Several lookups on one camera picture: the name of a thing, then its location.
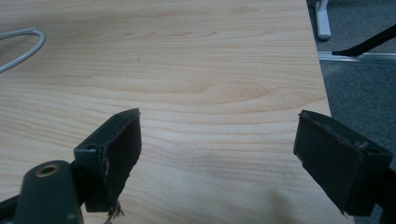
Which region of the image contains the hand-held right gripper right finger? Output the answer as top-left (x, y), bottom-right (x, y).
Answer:
top-left (292, 109), bottom-right (394, 217)

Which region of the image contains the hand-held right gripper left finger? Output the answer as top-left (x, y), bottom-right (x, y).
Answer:
top-left (73, 107), bottom-right (143, 217)

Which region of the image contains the white wire hat rack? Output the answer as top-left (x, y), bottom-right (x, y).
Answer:
top-left (0, 27), bottom-right (47, 74)

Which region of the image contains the black metal stand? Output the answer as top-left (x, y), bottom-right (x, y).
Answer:
top-left (332, 23), bottom-right (396, 58)

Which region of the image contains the metal floor rail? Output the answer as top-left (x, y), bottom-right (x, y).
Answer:
top-left (318, 50), bottom-right (396, 65)

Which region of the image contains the white metal desk frame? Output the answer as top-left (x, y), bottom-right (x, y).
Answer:
top-left (315, 0), bottom-right (332, 41)

